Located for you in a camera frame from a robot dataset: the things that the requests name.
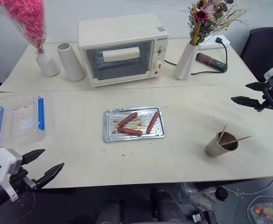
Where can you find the white stained paper sheet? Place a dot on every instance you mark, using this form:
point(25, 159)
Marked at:
point(24, 117)

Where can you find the black chair caster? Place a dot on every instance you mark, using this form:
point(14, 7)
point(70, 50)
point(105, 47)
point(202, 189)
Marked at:
point(221, 193)

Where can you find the grey paper cup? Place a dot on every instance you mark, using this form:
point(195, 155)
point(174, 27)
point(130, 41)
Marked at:
point(214, 149)

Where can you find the white cylinder vase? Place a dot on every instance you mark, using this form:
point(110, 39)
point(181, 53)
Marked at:
point(72, 65)

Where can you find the white faceted vase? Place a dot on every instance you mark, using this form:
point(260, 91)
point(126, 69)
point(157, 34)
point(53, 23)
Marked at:
point(185, 63)

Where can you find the wooden toothpick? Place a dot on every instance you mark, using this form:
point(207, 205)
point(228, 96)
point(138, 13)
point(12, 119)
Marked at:
point(223, 131)
point(236, 140)

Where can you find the clear bag colourful items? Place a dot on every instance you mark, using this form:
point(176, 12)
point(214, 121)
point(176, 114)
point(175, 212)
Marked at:
point(265, 211)

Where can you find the black red power strip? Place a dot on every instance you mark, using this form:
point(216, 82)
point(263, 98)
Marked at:
point(208, 60)

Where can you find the silver metal baking tray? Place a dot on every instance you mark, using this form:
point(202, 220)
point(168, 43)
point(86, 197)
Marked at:
point(110, 135)

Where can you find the clear plastic box blue clasps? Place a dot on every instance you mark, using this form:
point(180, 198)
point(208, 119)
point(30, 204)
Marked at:
point(39, 137)

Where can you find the white power strip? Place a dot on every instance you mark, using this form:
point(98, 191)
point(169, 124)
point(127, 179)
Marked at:
point(211, 44)

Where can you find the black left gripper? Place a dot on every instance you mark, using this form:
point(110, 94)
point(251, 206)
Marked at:
point(22, 179)

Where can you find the black office chair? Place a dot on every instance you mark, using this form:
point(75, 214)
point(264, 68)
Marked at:
point(264, 49)

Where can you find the white bottle vase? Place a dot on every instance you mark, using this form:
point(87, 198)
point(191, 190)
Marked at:
point(48, 65)

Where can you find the red sausage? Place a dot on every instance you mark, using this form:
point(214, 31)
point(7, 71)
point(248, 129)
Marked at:
point(130, 131)
point(128, 119)
point(153, 122)

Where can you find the mixed dried flower bouquet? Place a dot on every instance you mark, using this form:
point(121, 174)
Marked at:
point(207, 16)

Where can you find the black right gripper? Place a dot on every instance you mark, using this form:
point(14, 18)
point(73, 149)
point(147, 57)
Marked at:
point(268, 99)

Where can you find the pink dried flower bunch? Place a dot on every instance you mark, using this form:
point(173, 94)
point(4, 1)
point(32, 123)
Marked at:
point(26, 16)

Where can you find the cream toaster oven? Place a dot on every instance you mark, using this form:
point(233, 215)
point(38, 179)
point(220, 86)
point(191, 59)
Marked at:
point(117, 28)

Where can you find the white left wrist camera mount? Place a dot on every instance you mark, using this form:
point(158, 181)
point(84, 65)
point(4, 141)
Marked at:
point(1, 166)

